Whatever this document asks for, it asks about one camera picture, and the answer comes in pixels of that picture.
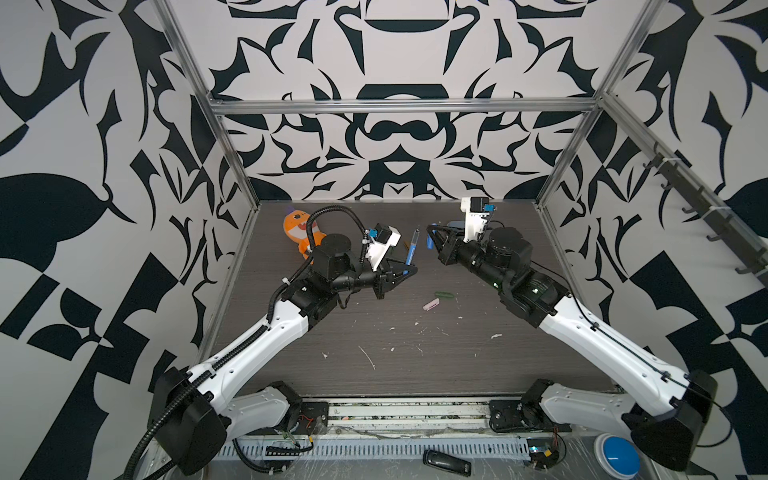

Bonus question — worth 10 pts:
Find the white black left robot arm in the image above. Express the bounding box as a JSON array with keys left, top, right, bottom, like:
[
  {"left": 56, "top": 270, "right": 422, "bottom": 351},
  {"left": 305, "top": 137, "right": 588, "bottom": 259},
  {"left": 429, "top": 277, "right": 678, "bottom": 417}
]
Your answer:
[{"left": 121, "top": 205, "right": 418, "bottom": 479}]

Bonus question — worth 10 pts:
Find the orange shark plush toy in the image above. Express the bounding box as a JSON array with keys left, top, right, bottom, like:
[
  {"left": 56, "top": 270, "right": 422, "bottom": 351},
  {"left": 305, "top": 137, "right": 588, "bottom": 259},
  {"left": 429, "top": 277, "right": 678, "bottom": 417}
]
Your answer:
[{"left": 282, "top": 210, "right": 310, "bottom": 258}]

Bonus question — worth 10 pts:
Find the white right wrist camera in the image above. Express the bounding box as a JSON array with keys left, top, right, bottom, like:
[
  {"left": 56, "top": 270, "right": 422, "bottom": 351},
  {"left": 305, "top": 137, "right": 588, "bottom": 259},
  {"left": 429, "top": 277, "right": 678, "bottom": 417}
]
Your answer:
[{"left": 460, "top": 197, "right": 495, "bottom": 243}]

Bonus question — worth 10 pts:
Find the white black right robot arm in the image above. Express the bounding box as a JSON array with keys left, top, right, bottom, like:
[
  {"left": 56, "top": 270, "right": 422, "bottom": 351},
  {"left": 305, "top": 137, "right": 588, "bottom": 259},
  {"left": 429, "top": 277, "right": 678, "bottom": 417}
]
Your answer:
[{"left": 429, "top": 225, "right": 718, "bottom": 471}]

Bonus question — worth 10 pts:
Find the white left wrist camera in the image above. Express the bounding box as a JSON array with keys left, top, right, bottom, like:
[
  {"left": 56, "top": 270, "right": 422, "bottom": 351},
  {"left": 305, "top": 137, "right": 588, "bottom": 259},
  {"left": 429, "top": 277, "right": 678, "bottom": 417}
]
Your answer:
[{"left": 365, "top": 223, "right": 401, "bottom": 271}]

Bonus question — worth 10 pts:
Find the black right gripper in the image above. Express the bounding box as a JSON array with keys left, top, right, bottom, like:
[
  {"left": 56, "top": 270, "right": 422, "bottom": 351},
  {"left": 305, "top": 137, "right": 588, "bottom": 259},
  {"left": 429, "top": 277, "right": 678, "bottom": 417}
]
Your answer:
[{"left": 430, "top": 222, "right": 514, "bottom": 295}]

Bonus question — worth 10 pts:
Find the blue pen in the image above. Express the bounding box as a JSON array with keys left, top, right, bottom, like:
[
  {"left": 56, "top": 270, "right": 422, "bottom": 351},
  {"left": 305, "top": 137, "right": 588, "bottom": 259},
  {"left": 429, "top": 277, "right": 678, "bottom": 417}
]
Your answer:
[{"left": 406, "top": 227, "right": 421, "bottom": 267}]

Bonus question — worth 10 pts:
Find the black remote device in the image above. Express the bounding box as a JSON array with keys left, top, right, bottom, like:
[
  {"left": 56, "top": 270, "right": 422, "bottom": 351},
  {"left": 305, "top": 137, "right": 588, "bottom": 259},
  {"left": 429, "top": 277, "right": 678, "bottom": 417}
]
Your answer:
[{"left": 422, "top": 449, "right": 472, "bottom": 477}]

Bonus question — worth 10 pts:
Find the grey slotted cable duct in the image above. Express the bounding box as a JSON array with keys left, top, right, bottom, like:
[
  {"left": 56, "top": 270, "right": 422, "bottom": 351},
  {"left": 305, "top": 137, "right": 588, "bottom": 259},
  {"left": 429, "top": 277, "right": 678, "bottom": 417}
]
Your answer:
[{"left": 240, "top": 437, "right": 530, "bottom": 461}]

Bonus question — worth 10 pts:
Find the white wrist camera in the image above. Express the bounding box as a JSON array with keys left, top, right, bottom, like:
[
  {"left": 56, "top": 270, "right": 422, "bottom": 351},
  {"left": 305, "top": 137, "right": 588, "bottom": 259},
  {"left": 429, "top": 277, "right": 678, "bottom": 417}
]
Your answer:
[
  {"left": 460, "top": 197, "right": 495, "bottom": 243},
  {"left": 365, "top": 223, "right": 401, "bottom": 271}
]

